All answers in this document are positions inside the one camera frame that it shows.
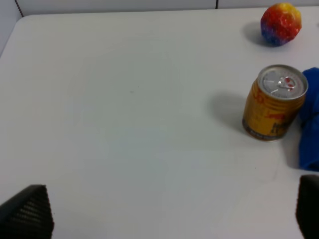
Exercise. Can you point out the gold energy drink can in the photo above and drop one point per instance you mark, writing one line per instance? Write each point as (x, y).
(273, 102)

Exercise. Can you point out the red yellow blue ball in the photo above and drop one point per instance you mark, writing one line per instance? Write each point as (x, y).
(280, 23)

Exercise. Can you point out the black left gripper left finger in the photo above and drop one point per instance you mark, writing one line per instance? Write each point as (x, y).
(27, 215)

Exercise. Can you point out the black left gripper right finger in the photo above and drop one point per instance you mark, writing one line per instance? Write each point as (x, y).
(307, 209)

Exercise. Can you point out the blue rolled cloth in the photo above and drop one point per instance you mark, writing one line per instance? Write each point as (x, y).
(309, 116)

